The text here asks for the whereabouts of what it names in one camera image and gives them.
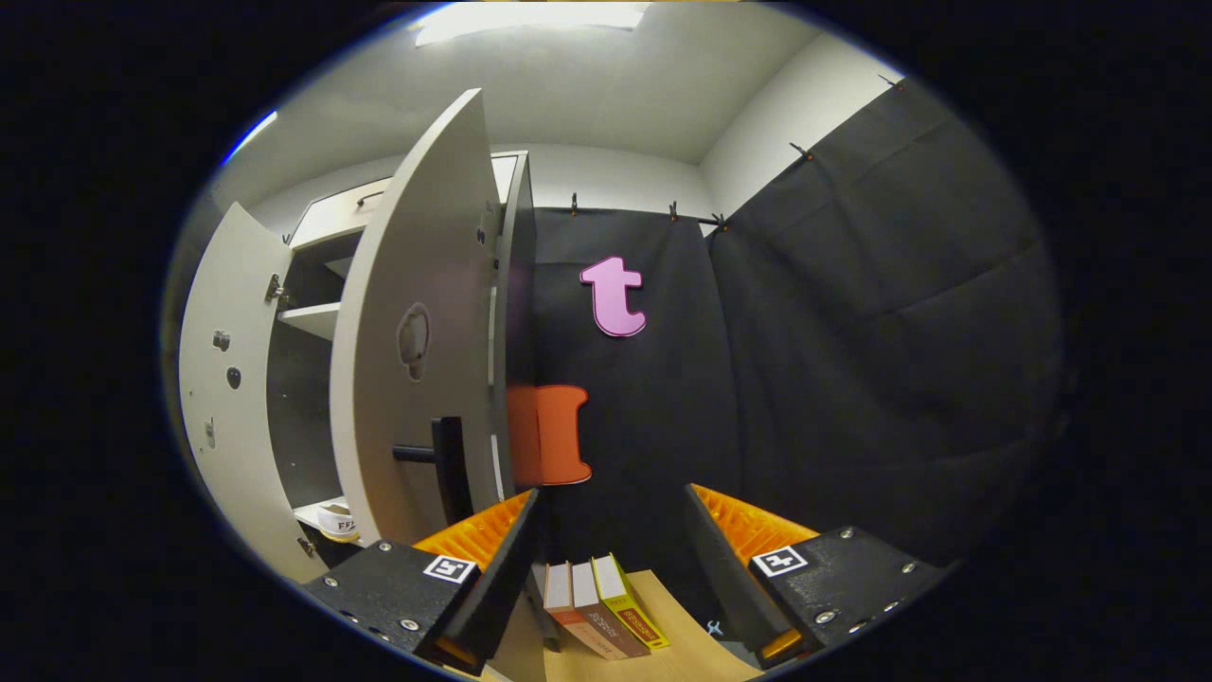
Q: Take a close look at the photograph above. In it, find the yellow book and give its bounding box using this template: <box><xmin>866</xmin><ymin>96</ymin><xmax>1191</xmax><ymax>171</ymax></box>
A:
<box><xmin>592</xmin><ymin>552</ymin><xmax>670</xmax><ymax>651</ymax></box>

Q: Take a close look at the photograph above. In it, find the white cabinet door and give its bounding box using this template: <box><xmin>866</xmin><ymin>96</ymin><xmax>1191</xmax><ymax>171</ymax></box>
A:
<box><xmin>178</xmin><ymin>201</ymin><xmax>328</xmax><ymax>583</ymax></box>
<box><xmin>330</xmin><ymin>88</ymin><xmax>503</xmax><ymax>548</ymax></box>

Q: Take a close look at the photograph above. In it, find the large ceiling light panel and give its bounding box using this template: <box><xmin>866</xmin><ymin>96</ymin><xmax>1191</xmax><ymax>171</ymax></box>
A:
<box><xmin>412</xmin><ymin>0</ymin><xmax>654</xmax><ymax>46</ymax></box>

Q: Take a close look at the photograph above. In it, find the small ceiling light panel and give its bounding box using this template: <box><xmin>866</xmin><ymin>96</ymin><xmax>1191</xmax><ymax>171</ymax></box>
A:
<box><xmin>223</xmin><ymin>111</ymin><xmax>278</xmax><ymax>167</ymax></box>

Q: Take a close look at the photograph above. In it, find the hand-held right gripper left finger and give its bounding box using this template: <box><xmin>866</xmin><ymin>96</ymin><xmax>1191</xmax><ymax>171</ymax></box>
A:
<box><xmin>301</xmin><ymin>488</ymin><xmax>543</xmax><ymax>675</ymax></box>

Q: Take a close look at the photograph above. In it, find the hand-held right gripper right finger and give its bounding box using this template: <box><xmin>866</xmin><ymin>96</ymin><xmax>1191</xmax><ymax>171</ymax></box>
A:
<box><xmin>684</xmin><ymin>483</ymin><xmax>953</xmax><ymax>669</ymax></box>

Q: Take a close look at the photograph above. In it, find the black backdrop cloth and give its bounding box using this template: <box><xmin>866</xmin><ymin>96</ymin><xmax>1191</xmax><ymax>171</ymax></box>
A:
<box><xmin>507</xmin><ymin>76</ymin><xmax>1066</xmax><ymax>607</ymax></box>

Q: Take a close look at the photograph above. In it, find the white shoe cabinet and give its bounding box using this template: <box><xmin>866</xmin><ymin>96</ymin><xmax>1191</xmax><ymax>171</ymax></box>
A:
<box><xmin>265</xmin><ymin>150</ymin><xmax>536</xmax><ymax>546</ymax></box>

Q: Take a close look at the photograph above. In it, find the brown spine book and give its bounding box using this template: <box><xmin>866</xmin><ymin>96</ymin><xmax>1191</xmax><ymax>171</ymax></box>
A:
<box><xmin>571</xmin><ymin>561</ymin><xmax>652</xmax><ymax>659</ymax></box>

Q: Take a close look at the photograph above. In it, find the white canvas shoe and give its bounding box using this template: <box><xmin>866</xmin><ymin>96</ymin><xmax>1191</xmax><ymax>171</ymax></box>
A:
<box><xmin>315</xmin><ymin>502</ymin><xmax>361</xmax><ymax>543</ymax></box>

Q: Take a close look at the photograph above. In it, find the white cabinet drawer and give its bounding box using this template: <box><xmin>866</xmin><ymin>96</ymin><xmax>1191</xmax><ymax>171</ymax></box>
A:
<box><xmin>287</xmin><ymin>153</ymin><xmax>520</xmax><ymax>252</ymax></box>

